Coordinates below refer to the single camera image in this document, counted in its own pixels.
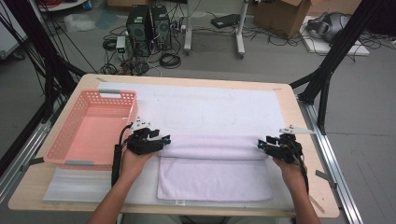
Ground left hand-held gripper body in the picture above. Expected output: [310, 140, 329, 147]
[125, 116, 166, 156]

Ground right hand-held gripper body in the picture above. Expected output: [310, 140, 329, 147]
[263, 124, 317, 164]

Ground pink plastic basket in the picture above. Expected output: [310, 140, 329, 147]
[43, 89, 139, 172]

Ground lilac printed towel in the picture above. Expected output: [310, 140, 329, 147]
[157, 133, 275, 203]

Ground person's left hand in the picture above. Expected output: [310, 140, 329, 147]
[119, 149, 156, 184]

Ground person's right hand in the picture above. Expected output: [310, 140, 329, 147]
[272, 156, 308, 189]

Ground grey metal clamp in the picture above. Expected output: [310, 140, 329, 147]
[315, 169, 338, 189]
[20, 157, 45, 173]

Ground thin wooden stick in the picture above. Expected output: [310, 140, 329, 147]
[309, 194, 326, 215]

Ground person's grey trousers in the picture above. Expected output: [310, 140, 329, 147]
[120, 214, 281, 224]

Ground white power supply box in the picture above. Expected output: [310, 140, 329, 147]
[115, 35, 127, 60]

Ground white board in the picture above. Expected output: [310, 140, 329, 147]
[299, 15, 372, 57]

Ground black computer tower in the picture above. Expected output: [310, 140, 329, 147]
[150, 5, 173, 50]
[125, 4, 153, 58]

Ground white metal stand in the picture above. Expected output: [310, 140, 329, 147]
[183, 0, 250, 60]

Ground brown cardboard box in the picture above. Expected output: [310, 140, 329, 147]
[252, 0, 312, 39]

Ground teal plastic sheet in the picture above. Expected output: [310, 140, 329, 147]
[94, 8, 120, 31]

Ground black flat device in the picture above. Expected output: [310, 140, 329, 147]
[210, 13, 241, 30]

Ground grey headset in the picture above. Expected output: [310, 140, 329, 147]
[306, 11, 351, 43]

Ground clear plastic bag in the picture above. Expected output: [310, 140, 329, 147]
[64, 12, 97, 34]

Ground round white table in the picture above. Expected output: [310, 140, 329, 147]
[36, 0, 88, 13]

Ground white cabinet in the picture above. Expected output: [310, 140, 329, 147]
[0, 3, 28, 60]

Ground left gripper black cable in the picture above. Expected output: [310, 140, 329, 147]
[110, 123, 134, 189]

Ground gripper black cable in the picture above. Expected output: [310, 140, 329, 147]
[110, 123, 134, 189]
[290, 138, 310, 196]

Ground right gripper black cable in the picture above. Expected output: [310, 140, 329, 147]
[290, 138, 310, 196]

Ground coiled black cable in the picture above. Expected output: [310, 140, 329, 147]
[159, 52, 182, 70]

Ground aluminium rail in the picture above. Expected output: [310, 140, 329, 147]
[0, 119, 52, 203]
[297, 96, 363, 224]

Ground black metal frame stand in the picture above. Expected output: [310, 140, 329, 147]
[0, 0, 87, 124]
[289, 0, 387, 136]

